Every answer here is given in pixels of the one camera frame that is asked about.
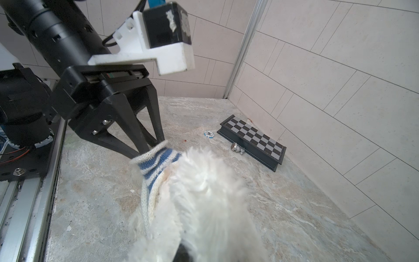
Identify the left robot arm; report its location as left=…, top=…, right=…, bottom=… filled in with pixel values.
left=1, top=1, right=164, bottom=159

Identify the black white chessboard box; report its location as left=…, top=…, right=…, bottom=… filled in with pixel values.
left=217, top=115, right=287, bottom=172

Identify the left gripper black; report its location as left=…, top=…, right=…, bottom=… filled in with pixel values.
left=1, top=1, right=165, bottom=159

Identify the silver chess piece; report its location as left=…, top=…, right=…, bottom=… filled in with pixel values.
left=230, top=143, right=245, bottom=155

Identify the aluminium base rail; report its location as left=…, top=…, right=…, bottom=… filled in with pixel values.
left=1, top=120, right=67, bottom=262

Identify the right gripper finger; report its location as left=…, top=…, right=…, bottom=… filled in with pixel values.
left=173, top=244, right=193, bottom=262

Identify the small poker chip on table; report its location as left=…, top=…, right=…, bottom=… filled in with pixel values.
left=204, top=131, right=215, bottom=139

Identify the blue white striped sweater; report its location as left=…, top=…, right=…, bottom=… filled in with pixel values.
left=129, top=140, right=182, bottom=229

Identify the white teddy bear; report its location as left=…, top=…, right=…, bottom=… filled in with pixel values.
left=126, top=147, right=267, bottom=262

